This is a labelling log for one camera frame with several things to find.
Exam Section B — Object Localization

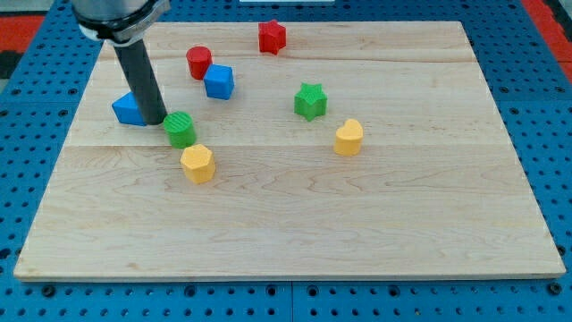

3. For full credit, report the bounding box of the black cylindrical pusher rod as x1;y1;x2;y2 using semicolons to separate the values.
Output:
114;39;167;125

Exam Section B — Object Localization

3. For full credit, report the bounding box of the green circle block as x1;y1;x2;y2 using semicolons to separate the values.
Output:
163;111;197;148

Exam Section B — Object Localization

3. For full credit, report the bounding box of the yellow hexagon block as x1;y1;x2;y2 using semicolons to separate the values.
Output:
180;144;216;184

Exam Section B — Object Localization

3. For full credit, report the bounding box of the blue triangle block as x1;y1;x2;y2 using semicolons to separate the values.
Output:
112;92;147;126

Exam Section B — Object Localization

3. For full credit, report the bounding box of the red cylinder block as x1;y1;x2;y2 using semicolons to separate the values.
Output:
186;46;213;81

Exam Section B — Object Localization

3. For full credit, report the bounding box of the blue cube block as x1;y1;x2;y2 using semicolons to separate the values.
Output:
203;64;234;100

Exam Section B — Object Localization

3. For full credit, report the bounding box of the red star block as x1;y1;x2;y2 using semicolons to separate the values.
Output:
258;20;287;55

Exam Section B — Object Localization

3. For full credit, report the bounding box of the green star block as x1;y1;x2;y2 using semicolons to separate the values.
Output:
294;82;328;122

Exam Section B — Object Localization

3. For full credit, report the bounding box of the yellow heart block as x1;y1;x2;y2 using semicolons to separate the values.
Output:
333;119;364;157

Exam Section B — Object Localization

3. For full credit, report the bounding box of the light wooden board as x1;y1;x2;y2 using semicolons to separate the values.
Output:
13;21;566;282

